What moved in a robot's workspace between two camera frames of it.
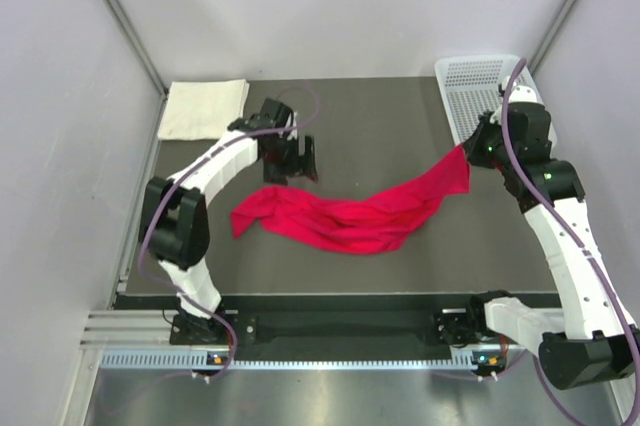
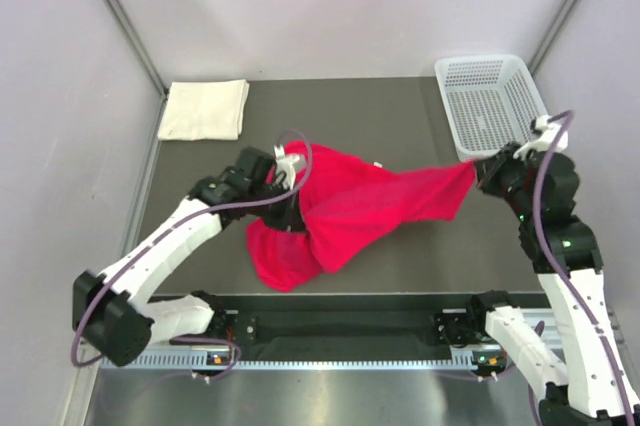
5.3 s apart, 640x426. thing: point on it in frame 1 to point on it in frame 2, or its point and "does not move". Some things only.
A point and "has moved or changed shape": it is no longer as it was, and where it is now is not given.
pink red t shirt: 306,220 has moved or changed shape
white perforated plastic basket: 469,87 does not move
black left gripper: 299,164 to 290,216
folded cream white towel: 202,109 does not move
